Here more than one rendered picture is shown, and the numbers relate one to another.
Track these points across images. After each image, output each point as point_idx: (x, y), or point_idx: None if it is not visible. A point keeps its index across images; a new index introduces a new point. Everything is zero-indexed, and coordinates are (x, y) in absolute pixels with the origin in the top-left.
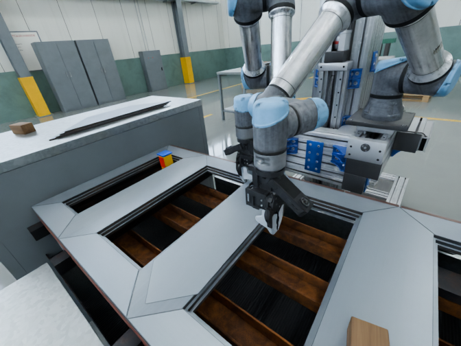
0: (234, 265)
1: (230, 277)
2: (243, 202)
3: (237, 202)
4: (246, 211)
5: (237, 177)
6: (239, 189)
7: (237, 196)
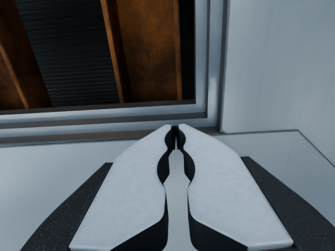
0: (83, 92)
1: (59, 101)
2: (34, 213)
3: (8, 199)
4: (13, 242)
5: (210, 19)
6: (85, 148)
7: (37, 179)
